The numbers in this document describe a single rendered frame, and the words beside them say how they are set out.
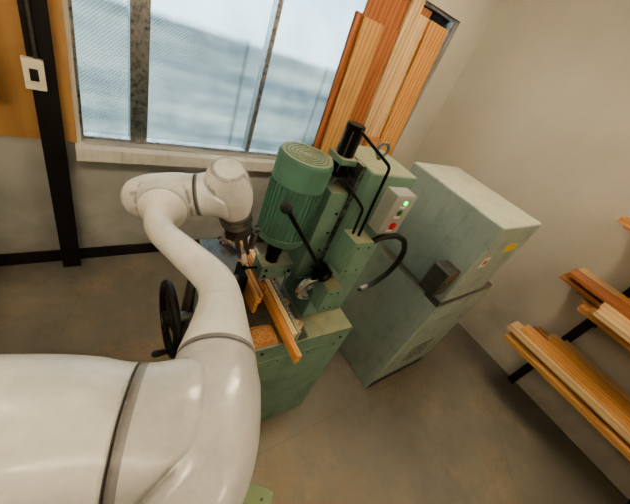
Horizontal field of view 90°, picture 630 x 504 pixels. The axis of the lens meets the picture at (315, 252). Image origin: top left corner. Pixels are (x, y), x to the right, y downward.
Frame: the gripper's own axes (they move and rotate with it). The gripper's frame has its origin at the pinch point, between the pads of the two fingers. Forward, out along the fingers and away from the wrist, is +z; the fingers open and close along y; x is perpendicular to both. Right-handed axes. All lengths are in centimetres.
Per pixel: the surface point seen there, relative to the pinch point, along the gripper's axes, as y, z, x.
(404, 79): 168, 46, 128
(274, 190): 14.2, -19.0, 7.7
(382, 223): 47.0, -8.2, -9.8
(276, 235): 11.6, -7.2, -0.8
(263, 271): 5.7, 12.1, -2.6
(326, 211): 29.8, -10.4, 0.2
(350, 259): 33.6, 0.2, -14.8
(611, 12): 276, -13, 78
